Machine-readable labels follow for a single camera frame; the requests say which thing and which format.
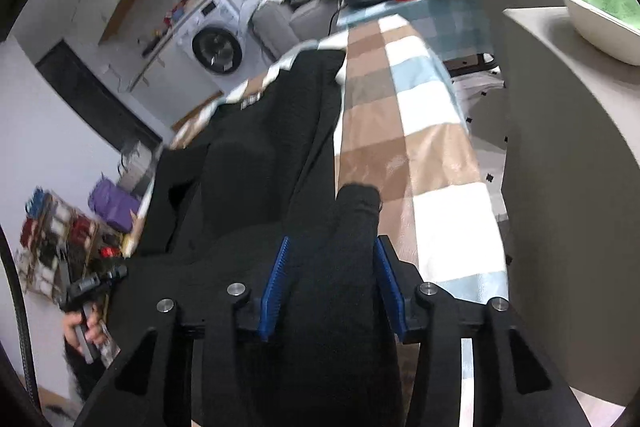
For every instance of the purple bag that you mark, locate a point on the purple bag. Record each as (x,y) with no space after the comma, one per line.
(112,204)

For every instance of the black knit sweater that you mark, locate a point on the black knit sweater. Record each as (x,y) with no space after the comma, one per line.
(260,147)

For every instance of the group of shoes on rack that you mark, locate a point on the group of shoes on rack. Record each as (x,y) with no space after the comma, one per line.
(55,242)

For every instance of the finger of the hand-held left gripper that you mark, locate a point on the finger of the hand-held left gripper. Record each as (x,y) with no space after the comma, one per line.
(112,276)

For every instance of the white basin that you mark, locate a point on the white basin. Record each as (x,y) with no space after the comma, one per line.
(600,27)

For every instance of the person's left hand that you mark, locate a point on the person's left hand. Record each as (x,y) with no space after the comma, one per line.
(96,334)

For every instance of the teal checked tablecloth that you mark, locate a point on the teal checked tablecloth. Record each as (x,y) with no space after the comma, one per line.
(450,27)

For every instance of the white washing machine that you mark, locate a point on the white washing machine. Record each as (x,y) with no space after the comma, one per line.
(217,49)

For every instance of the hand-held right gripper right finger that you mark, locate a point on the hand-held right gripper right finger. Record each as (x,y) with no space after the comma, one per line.
(390,294)

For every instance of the checkered cloth covered table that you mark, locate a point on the checkered cloth covered table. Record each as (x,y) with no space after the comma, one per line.
(430,157)

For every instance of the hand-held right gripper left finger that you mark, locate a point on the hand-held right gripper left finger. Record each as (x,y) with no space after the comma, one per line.
(277,292)

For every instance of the woven laundry basket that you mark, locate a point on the woven laundry basket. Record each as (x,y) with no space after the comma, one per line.
(137,169)

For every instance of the person's left forearm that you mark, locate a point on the person's left forearm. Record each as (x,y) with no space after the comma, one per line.
(87,382)

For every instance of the kitchen counter cabinet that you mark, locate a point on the kitchen counter cabinet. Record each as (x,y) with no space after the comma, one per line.
(165,47)

